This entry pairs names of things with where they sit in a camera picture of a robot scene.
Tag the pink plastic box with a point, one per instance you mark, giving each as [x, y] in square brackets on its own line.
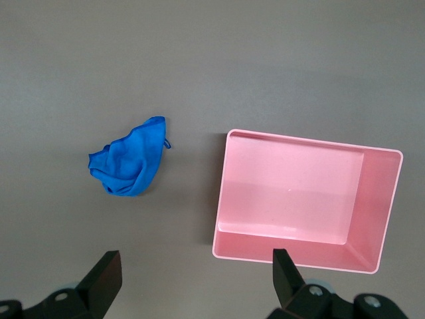
[292, 196]

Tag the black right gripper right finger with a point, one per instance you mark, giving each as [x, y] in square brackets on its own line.
[292, 292]

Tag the blue microfiber cloth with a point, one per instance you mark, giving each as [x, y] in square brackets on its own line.
[127, 163]

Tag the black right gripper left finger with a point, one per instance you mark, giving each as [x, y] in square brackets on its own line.
[96, 289]

